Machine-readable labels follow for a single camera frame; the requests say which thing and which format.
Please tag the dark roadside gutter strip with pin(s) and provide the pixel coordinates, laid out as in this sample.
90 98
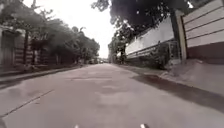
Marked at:
180 90

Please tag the green bush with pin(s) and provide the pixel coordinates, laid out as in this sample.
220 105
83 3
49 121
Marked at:
155 56

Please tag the pale concrete gate pillar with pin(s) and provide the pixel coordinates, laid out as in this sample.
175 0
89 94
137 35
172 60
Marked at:
180 35

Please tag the robot's own part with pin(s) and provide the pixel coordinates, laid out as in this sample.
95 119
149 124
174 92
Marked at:
143 126

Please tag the concrete driveway ramp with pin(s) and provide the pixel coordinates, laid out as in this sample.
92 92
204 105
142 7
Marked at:
200 75

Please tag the raised concrete pavement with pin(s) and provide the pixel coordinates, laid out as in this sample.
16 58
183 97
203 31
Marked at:
26 75

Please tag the pale slatted gate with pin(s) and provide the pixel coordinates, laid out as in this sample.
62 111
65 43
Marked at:
205 28

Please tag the row of trees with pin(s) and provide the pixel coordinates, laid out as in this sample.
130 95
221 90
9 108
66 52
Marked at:
56 40

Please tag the grey concrete road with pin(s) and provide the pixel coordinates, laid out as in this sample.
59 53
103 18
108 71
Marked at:
106 96

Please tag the dark fence wall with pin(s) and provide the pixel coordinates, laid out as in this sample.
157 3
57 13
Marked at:
20 50

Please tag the white boundary wall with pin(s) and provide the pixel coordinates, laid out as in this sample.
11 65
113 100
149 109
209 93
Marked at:
150 38

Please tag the large dark tree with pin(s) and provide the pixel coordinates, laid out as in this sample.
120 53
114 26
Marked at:
143 16

